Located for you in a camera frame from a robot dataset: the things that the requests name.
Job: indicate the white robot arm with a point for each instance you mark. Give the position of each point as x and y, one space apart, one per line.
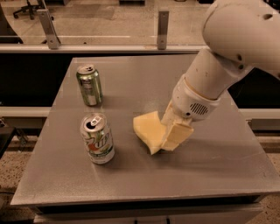
240 35

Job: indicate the middle metal glass bracket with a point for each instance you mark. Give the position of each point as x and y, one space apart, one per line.
162 29

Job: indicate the black office chair left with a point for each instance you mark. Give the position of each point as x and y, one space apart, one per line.
30 8

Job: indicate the metal glass bracket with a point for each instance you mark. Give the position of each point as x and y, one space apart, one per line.
46 21
162 29

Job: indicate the white 7up can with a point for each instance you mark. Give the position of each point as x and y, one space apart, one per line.
96 134

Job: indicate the left metal glass bracket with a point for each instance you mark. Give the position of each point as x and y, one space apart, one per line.
46 21

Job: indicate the grey table cabinet base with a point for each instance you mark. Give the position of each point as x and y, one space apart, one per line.
225 210

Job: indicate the metal railing ledge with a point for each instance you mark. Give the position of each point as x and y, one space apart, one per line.
100 49

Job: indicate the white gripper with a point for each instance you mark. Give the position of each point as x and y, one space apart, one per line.
189 101

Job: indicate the yellow sponge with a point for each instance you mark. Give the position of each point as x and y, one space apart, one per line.
150 130

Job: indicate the green soda can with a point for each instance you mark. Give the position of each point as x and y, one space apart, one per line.
90 84

